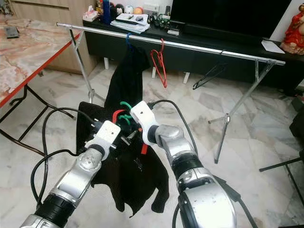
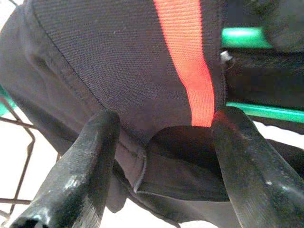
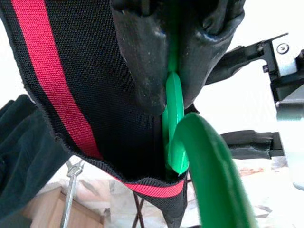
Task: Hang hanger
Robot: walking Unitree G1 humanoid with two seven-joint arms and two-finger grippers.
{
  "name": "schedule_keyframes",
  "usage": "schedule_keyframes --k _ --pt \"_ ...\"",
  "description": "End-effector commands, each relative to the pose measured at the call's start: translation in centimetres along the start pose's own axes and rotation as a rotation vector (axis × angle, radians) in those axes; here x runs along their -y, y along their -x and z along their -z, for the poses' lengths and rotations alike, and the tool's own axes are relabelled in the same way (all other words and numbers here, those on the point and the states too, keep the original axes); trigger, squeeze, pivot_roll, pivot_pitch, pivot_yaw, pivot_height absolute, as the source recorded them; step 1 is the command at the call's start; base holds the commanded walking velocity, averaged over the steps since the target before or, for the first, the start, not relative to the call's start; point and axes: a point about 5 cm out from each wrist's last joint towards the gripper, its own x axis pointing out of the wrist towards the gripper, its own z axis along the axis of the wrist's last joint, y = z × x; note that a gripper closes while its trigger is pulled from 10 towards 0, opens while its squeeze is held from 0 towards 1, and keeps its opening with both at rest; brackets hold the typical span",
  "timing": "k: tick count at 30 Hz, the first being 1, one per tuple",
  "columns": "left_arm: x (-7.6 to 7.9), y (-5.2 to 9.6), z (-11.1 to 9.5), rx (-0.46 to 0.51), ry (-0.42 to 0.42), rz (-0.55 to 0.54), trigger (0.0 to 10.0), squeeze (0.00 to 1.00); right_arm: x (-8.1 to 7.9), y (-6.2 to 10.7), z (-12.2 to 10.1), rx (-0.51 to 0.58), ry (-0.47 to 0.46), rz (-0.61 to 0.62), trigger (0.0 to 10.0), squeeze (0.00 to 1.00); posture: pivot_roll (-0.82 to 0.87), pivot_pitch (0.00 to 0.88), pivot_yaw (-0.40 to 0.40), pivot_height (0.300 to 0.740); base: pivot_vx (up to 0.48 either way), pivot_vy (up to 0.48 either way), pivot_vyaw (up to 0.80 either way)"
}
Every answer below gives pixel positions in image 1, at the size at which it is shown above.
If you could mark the red clothes hanger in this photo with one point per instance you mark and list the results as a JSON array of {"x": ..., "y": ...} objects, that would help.
[
  {"x": 164, "y": 80},
  {"x": 116, "y": 115}
]

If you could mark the green clothes hanger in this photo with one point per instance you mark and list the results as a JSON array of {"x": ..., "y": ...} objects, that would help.
[{"x": 126, "y": 103}]

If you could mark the black t-shirt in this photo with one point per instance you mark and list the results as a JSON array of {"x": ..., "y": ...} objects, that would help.
[{"x": 133, "y": 185}]

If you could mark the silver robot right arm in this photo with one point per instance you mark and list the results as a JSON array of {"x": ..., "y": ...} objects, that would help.
[{"x": 175, "y": 142}]

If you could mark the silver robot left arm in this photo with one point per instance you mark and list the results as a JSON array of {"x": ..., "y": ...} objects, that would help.
[{"x": 76, "y": 180}]

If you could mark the long black garment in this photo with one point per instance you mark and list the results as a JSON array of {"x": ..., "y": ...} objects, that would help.
[{"x": 126, "y": 71}]

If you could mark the black TV console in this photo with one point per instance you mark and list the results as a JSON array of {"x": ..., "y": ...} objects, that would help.
[{"x": 180, "y": 59}]

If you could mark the marble top folding table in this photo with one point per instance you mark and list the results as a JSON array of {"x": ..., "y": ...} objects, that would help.
[{"x": 28, "y": 52}]

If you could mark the silver metal clothes rack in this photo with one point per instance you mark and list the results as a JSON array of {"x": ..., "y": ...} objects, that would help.
[{"x": 194, "y": 47}]

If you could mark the small white device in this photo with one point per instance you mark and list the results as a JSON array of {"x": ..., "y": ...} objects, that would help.
[{"x": 173, "y": 32}]

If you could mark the pink tissue box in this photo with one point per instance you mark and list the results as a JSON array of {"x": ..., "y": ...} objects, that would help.
[{"x": 90, "y": 15}]

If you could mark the dark blue bottle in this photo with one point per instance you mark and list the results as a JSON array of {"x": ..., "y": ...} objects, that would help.
[{"x": 106, "y": 12}]

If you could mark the dark round ornament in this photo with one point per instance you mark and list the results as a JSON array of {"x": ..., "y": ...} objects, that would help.
[{"x": 118, "y": 8}]

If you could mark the white round ornament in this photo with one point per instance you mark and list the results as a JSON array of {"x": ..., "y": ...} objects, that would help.
[{"x": 128, "y": 9}]

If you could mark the orange fruit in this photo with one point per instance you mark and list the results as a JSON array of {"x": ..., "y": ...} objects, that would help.
[{"x": 138, "y": 10}]

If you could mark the small dark flat device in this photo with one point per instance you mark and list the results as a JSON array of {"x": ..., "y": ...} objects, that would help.
[{"x": 13, "y": 32}]

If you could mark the black soundbar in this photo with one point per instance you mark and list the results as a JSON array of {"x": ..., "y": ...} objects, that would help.
[{"x": 218, "y": 34}]

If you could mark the black metal folding stand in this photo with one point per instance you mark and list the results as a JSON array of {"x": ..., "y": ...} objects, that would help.
[{"x": 280, "y": 164}]

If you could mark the black television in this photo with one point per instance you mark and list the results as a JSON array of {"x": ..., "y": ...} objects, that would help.
[{"x": 228, "y": 16}]

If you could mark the black bulky bag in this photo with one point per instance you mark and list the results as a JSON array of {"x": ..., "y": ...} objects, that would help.
[{"x": 298, "y": 123}]

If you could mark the white paper sheet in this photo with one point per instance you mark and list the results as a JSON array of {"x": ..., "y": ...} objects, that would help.
[{"x": 273, "y": 46}]

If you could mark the red figurine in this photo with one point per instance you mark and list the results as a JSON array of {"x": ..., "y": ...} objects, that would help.
[{"x": 293, "y": 33}]

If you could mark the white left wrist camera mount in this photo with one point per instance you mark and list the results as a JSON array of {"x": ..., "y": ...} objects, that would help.
[{"x": 107, "y": 133}]

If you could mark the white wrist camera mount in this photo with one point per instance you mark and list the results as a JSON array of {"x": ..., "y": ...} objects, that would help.
[
  {"x": 145, "y": 114},
  {"x": 107, "y": 133}
]

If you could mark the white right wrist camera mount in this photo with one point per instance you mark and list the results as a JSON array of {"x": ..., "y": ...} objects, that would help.
[{"x": 145, "y": 114}]

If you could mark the white wall socket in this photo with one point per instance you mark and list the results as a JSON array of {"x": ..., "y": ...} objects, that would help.
[{"x": 151, "y": 8}]

